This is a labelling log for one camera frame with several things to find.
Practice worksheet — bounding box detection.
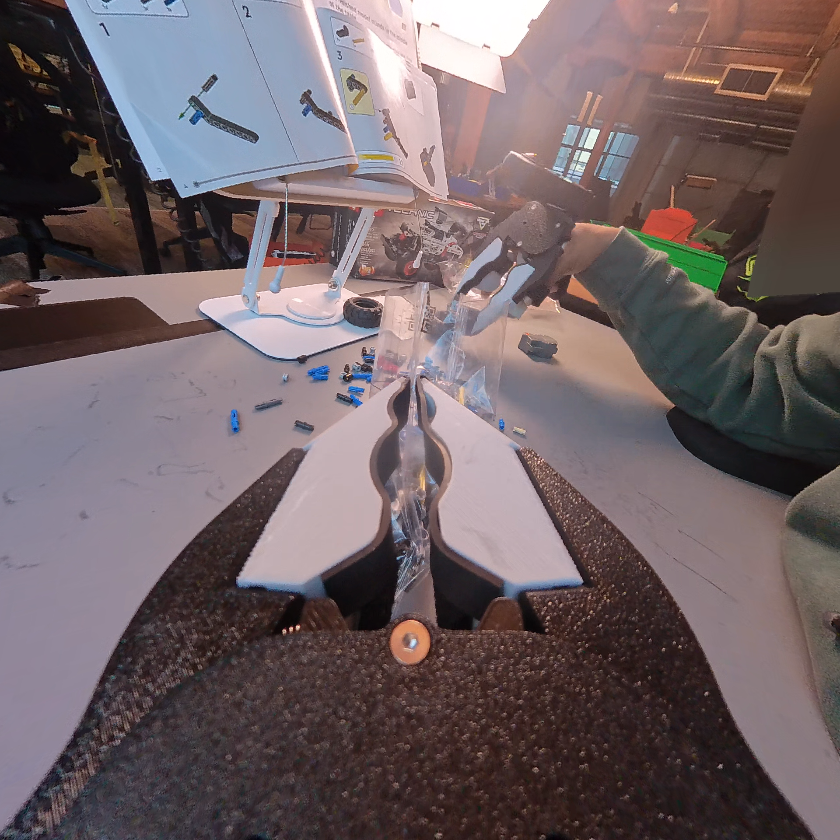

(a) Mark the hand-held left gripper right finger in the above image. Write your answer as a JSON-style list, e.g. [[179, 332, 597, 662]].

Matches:
[[415, 381, 582, 592]]

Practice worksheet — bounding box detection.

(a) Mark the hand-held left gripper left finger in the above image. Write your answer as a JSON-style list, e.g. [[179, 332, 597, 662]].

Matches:
[[238, 381, 410, 594]]

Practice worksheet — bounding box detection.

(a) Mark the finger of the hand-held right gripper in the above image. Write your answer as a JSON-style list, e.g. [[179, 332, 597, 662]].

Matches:
[[453, 237, 510, 296], [453, 263, 542, 337]]

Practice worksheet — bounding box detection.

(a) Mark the clear plastic bag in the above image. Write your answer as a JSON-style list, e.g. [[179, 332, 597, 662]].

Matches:
[[374, 280, 510, 620]]

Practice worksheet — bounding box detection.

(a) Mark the person's right forearm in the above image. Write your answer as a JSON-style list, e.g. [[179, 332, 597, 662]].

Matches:
[[581, 226, 840, 463]]

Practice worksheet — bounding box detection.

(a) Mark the grey desk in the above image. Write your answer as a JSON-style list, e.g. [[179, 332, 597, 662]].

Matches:
[[0, 260, 840, 840]]

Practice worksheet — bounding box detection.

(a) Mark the person's right hand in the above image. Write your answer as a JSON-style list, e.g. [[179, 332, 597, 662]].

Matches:
[[552, 221, 620, 287]]

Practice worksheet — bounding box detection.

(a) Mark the black toy set box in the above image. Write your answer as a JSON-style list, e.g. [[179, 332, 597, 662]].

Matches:
[[355, 204, 497, 283]]

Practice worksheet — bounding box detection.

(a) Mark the red plastic bin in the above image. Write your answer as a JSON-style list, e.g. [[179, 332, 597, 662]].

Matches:
[[644, 205, 699, 240]]

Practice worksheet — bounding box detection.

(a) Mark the green plastic bin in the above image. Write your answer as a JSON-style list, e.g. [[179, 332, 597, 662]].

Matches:
[[628, 230, 729, 292]]

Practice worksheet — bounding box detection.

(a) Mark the orange crate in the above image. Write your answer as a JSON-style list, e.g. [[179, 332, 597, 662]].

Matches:
[[269, 237, 336, 263]]

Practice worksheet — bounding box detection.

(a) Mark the white booklet stand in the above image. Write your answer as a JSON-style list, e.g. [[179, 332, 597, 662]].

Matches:
[[197, 171, 454, 362]]

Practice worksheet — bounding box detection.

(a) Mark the black chair armrest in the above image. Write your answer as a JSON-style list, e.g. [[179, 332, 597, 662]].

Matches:
[[667, 405, 840, 497]]

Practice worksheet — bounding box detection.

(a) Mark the building instruction booklet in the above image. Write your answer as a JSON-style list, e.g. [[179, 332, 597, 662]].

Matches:
[[66, 0, 447, 198]]

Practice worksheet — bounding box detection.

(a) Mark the black office chair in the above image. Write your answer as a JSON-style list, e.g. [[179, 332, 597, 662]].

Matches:
[[0, 40, 132, 277]]

